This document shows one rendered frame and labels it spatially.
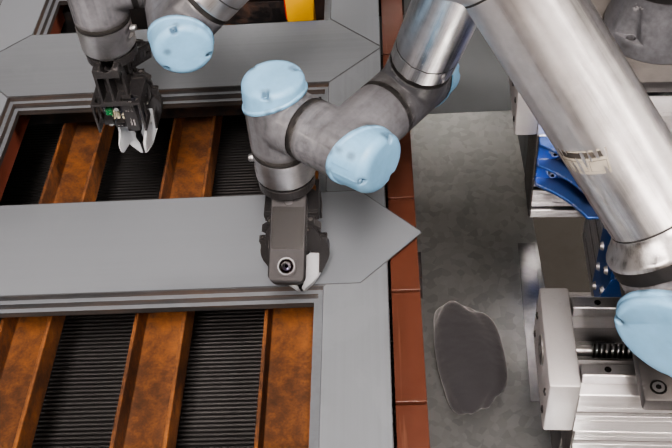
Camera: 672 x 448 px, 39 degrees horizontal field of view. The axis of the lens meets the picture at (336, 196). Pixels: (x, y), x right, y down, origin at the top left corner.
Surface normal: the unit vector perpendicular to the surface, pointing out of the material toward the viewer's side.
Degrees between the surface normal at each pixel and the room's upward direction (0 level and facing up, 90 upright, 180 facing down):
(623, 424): 90
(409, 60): 89
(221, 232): 0
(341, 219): 0
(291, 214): 33
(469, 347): 9
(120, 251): 0
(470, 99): 90
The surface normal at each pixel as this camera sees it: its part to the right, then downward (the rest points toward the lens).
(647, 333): -0.56, 0.68
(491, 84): -0.01, 0.71
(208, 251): -0.07, -0.70
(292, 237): -0.04, -0.20
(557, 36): 0.01, 0.25
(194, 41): 0.21, 0.69
